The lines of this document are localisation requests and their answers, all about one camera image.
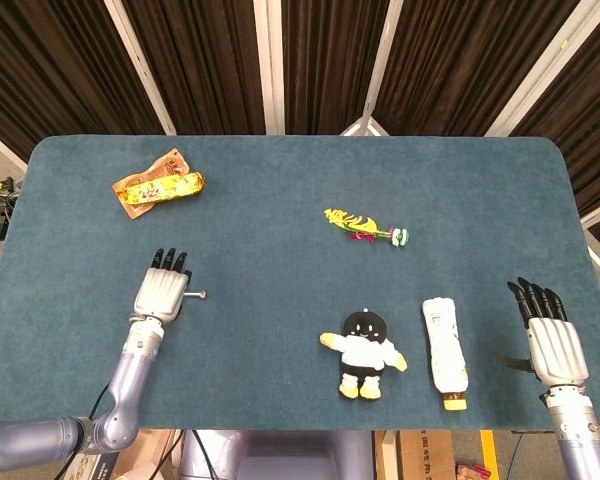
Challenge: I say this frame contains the dark brown curtain panel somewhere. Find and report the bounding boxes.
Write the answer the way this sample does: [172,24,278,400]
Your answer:
[282,0,392,136]
[373,0,581,137]
[0,0,166,161]
[122,0,270,136]
[508,0,600,251]

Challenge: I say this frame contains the blue white printed box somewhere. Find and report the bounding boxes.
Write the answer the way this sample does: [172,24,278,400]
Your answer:
[62,449,124,480]

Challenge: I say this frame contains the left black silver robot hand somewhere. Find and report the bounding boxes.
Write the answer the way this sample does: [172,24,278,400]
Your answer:
[132,247,194,326]

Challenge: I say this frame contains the yellow foil snack packet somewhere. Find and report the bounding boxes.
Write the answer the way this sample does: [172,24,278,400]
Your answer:
[119,171,206,207]

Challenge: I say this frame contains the brown cardboard box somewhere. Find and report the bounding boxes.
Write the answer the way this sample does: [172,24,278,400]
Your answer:
[374,429,455,480]

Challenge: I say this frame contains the colourful feather shuttlecock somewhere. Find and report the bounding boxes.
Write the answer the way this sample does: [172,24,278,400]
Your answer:
[323,207,411,249]

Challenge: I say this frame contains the black white plush doll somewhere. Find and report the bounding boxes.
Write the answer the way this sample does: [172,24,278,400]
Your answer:
[319,309,409,400]

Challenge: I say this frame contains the orange-brown snack pouch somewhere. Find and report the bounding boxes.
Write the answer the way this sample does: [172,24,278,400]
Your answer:
[111,148,190,220]

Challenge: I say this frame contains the purple-grey robot base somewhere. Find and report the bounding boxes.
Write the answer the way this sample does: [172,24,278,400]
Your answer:
[179,429,377,480]

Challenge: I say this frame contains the light cardboard pieces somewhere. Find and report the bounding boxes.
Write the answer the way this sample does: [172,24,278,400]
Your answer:
[112,428,184,480]

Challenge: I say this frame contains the colourful small packet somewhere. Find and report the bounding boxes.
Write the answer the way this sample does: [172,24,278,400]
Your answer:
[454,462,492,480]

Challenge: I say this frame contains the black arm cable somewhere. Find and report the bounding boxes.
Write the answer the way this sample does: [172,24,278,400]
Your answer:
[87,383,114,424]

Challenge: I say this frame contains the white-labelled plastic bottle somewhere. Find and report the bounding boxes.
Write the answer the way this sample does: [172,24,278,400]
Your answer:
[421,296,469,412]

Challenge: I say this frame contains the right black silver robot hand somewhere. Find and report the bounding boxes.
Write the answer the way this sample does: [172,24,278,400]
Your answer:
[494,277,591,390]

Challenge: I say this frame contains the blue felt table cover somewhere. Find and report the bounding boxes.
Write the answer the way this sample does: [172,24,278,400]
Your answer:
[0,134,600,432]

